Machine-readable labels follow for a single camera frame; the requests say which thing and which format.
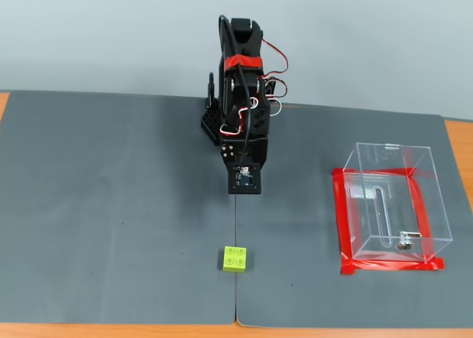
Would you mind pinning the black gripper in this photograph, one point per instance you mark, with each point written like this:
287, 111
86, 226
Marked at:
228, 151

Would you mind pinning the green lego block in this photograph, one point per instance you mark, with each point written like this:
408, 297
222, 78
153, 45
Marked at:
234, 260

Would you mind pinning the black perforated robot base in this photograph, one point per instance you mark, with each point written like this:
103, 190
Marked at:
208, 123

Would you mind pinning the red tape band on arm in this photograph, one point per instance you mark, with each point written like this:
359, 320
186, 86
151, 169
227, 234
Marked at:
244, 61

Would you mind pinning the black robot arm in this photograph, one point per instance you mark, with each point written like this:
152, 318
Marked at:
258, 120

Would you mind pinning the metal box lock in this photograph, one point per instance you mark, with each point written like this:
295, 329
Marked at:
404, 243

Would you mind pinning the transparent acrylic box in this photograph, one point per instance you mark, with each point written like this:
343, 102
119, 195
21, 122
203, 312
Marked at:
436, 205

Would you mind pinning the black table clamp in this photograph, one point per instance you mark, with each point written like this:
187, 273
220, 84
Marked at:
211, 90
271, 84

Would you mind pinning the red tape strip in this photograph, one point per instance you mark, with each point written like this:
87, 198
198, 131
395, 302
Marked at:
419, 205
341, 219
388, 266
377, 170

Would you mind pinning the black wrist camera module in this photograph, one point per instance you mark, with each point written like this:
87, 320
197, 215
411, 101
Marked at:
244, 184

